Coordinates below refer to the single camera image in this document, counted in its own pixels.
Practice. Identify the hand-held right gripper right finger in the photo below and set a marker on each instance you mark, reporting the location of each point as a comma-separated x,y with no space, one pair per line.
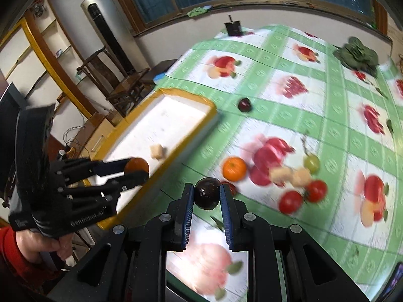
227,217

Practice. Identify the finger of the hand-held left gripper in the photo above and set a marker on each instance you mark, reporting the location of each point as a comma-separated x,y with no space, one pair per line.
104,166
132,178

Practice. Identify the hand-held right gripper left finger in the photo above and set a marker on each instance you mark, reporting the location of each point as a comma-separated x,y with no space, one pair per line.
189,214

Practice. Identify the small dark orange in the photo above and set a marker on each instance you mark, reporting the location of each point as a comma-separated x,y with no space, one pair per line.
137,164

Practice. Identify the dark purple plum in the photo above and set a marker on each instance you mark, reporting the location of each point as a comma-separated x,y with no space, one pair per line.
206,193
244,104

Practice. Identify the large bright orange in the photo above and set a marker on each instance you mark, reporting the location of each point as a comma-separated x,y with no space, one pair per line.
234,169

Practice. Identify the sugarcane piece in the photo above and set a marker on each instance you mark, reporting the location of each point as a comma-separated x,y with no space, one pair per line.
280,175
301,176
157,151

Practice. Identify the white foam tray yellow taped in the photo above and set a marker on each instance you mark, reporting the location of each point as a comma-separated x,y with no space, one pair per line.
176,116

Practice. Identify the red tomato with stem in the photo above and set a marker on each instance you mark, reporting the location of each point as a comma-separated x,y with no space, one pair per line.
316,190

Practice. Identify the green grape with stem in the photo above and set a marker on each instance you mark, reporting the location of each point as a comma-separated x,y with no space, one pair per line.
311,162

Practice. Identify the person's left forearm red sleeve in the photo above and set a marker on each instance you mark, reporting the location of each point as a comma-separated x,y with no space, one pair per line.
15,264

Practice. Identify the person's left hand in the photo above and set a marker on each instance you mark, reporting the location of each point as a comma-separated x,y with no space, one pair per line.
47,245

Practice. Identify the light wooden drawer cabinet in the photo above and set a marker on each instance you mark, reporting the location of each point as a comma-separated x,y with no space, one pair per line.
100,135

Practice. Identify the black television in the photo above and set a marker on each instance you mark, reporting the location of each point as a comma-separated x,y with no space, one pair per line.
9,107

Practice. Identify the dark wooden armchair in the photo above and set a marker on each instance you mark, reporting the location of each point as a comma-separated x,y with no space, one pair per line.
122,85

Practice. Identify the blue and white box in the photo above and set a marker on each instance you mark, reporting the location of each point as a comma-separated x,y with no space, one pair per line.
159,77

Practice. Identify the green fruit print tablecloth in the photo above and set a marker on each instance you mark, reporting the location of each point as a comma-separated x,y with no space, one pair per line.
283,119

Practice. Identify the standing air conditioner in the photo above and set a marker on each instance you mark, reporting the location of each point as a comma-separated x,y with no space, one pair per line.
100,22

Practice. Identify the green cloth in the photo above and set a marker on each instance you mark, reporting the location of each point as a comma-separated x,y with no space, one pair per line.
196,11

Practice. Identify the black box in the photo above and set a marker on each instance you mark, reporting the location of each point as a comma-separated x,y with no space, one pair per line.
233,28

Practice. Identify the green leafy vegetables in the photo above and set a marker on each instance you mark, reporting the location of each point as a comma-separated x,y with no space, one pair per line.
357,55

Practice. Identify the yellow framed wall shelf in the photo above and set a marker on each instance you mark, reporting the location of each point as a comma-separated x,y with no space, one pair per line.
41,47

